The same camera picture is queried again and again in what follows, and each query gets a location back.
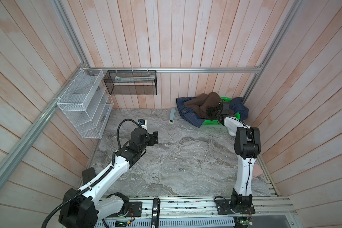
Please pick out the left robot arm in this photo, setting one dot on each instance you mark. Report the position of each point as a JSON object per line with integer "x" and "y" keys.
{"x": 84, "y": 208}

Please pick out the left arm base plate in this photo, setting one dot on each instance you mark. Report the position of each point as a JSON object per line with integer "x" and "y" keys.
{"x": 134, "y": 208}

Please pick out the brown trousers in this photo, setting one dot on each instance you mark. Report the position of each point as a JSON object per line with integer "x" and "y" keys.
{"x": 201, "y": 104}

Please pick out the black handle on rail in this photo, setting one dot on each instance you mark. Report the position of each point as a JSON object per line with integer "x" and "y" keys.
{"x": 155, "y": 213}

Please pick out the black wire mesh basket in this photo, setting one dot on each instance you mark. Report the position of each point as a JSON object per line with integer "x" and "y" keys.
{"x": 131, "y": 82}

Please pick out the white wire mesh shelf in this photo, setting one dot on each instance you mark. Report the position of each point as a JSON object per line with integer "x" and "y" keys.
{"x": 86, "y": 104}

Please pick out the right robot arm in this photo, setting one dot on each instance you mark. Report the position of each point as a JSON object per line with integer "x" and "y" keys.
{"x": 247, "y": 147}

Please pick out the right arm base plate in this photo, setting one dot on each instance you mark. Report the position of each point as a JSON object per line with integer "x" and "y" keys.
{"x": 225, "y": 207}

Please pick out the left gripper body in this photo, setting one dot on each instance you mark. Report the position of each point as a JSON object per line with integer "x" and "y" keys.
{"x": 149, "y": 139}

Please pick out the dark blue denim jeans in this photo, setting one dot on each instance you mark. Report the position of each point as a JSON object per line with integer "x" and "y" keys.
{"x": 236, "y": 107}

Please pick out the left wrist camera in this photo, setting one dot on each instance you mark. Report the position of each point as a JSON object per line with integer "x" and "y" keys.
{"x": 142, "y": 123}

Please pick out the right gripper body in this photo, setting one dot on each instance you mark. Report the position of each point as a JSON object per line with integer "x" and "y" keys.
{"x": 213, "y": 113}

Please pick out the aluminium front rail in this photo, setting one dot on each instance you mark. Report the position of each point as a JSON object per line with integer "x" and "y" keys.
{"x": 206, "y": 207}

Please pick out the black rectangular pad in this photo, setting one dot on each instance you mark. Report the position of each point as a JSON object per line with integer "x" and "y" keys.
{"x": 88, "y": 175}

